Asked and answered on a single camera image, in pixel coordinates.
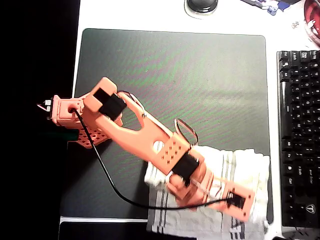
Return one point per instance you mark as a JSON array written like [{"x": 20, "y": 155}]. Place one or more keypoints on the red bowl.
[{"x": 312, "y": 15}]

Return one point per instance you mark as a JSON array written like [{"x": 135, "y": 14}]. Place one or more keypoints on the white striped towel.
[{"x": 237, "y": 170}]

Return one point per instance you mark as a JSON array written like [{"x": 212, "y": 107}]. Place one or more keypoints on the black desk mat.
[{"x": 200, "y": 87}]

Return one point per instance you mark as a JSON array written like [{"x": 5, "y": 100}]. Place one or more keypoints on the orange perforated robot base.
[{"x": 62, "y": 112}]

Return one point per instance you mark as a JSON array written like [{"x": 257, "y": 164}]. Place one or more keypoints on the black object at desk edge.
[{"x": 300, "y": 237}]

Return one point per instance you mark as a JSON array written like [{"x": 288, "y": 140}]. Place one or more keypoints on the dark blue flat object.
[{"x": 287, "y": 3}]

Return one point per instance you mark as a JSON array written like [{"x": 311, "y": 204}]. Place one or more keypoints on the blue white plastic part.
[{"x": 272, "y": 10}]

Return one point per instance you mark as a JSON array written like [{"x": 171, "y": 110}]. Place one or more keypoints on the black round object white base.
[{"x": 201, "y": 5}]

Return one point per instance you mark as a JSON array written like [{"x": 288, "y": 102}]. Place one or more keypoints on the black computer keyboard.
[{"x": 300, "y": 125}]

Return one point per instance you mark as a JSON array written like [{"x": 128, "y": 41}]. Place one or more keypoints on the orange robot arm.
[{"x": 140, "y": 140}]

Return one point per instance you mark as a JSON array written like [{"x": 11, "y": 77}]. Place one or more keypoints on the small metal screws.
[{"x": 295, "y": 24}]

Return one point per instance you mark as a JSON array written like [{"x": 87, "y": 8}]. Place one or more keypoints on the orange gripper camera mount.
[{"x": 246, "y": 210}]

